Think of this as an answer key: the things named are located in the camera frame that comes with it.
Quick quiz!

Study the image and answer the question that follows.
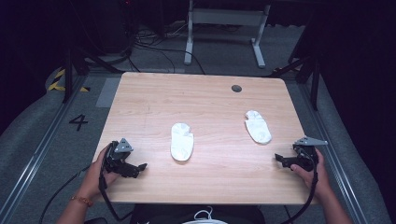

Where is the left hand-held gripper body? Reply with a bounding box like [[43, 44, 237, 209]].
[[104, 137, 134, 174]]

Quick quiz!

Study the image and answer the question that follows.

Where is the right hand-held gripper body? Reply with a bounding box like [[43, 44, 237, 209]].
[[292, 136, 329, 173]]

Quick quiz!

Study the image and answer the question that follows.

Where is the white sock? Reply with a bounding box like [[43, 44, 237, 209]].
[[244, 109, 273, 146], [170, 122, 195, 162]]

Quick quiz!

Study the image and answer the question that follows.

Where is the person's right hand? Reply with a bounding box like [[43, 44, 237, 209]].
[[290, 147, 333, 200]]

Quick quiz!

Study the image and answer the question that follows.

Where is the person's left hand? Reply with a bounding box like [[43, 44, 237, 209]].
[[78, 143, 122, 203]]

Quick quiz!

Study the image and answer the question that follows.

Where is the person's black clothing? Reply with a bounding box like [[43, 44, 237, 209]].
[[130, 203, 265, 224]]

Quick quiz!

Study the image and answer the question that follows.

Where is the grey floor tape patch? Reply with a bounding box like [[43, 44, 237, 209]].
[[95, 77, 121, 109]]

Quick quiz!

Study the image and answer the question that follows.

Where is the black metal stand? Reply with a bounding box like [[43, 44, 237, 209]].
[[61, 46, 125, 105], [270, 46, 322, 112]]

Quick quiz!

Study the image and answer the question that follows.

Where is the yellow black hazard tape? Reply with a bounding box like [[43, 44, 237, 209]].
[[47, 68, 92, 93]]

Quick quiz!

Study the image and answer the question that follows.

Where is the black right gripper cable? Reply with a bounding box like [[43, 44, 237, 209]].
[[281, 146, 320, 224]]

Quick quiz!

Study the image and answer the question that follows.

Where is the metal floor rail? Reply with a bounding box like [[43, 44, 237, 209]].
[[298, 83, 369, 224], [0, 74, 89, 224]]

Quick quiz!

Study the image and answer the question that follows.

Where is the orange bead bracelet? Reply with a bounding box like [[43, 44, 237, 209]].
[[69, 195, 94, 208]]

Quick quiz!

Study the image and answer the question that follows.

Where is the black floor cable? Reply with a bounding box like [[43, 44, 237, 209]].
[[38, 166, 92, 224]]

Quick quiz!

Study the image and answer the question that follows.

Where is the white drawstring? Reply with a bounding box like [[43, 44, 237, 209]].
[[193, 206, 215, 221]]

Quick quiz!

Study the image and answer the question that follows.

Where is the bundle of black floor cables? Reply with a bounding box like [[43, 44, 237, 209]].
[[125, 26, 207, 76]]

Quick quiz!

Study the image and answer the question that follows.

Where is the white metal desk frame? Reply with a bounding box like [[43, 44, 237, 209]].
[[183, 0, 273, 69]]

